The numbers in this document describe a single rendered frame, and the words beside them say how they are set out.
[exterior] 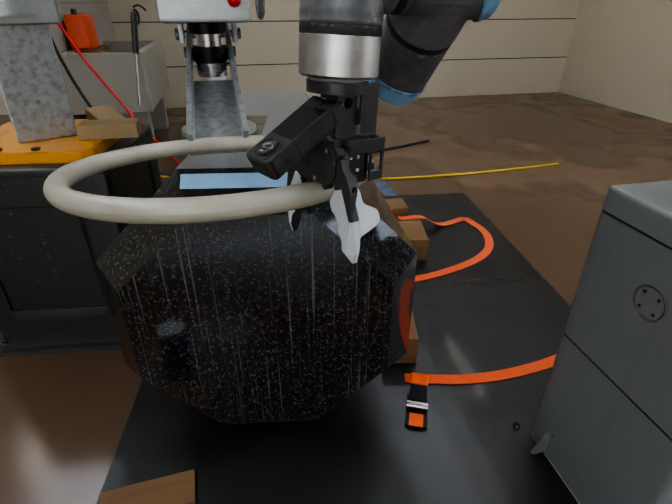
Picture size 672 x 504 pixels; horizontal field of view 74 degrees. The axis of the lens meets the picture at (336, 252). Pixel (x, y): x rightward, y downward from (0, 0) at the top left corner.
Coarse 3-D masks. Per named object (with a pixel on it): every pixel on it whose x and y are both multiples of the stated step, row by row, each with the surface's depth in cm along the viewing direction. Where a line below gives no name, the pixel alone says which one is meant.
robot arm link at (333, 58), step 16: (304, 48) 47; (320, 48) 46; (336, 48) 45; (352, 48) 46; (368, 48) 46; (304, 64) 48; (320, 64) 46; (336, 64) 46; (352, 64) 46; (368, 64) 47; (320, 80) 49; (336, 80) 48; (352, 80) 48
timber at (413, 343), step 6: (414, 324) 172; (414, 330) 169; (414, 336) 166; (414, 342) 165; (408, 348) 167; (414, 348) 167; (408, 354) 168; (414, 354) 168; (402, 360) 170; (408, 360) 170; (414, 360) 170
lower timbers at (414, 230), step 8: (392, 200) 283; (400, 200) 283; (392, 208) 272; (400, 208) 272; (408, 208) 273; (400, 224) 248; (408, 224) 248; (416, 224) 248; (408, 232) 240; (416, 232) 240; (424, 232) 240; (416, 240) 232; (424, 240) 232; (416, 248) 234; (424, 248) 234; (424, 256) 237
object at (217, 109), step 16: (176, 32) 134; (240, 32) 138; (192, 64) 120; (192, 80) 111; (224, 80) 118; (192, 96) 103; (208, 96) 111; (224, 96) 111; (240, 96) 102; (192, 112) 96; (208, 112) 105; (224, 112) 105; (240, 112) 96; (192, 128) 91; (208, 128) 99; (224, 128) 100; (240, 128) 100
